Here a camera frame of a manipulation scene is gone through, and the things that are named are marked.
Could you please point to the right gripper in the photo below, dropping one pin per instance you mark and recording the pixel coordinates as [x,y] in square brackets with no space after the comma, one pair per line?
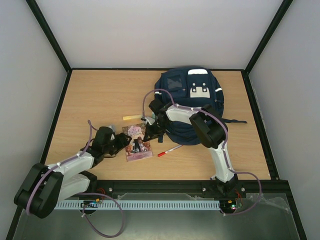
[155,124]

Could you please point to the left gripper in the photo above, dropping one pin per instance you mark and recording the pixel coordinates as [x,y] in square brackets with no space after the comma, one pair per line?
[123,142]

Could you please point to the purple illustrated booklet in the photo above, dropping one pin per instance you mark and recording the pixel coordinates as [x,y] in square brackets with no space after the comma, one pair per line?
[137,149]

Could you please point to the navy blue backpack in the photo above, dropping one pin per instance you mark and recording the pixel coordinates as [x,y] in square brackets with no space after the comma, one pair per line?
[191,87]

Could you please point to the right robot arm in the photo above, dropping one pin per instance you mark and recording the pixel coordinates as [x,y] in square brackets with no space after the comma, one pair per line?
[213,133]

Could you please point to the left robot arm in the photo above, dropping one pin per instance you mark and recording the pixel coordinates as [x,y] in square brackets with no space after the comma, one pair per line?
[46,185]

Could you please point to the red capped white pen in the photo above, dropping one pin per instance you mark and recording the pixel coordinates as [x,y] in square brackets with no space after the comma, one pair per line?
[169,150]

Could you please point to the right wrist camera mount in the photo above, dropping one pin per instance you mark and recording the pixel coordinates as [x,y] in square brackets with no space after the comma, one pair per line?
[148,120]

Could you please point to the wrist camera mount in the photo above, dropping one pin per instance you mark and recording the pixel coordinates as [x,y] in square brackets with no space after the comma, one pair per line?
[112,127]
[148,120]

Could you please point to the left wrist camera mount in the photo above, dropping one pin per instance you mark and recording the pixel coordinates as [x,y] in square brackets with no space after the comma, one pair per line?
[112,127]

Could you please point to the black aluminium frame rail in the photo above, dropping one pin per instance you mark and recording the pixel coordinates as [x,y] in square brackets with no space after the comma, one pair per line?
[201,188]

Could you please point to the grey slotted cable duct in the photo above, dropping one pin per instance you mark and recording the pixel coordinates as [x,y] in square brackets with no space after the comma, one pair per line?
[130,205]

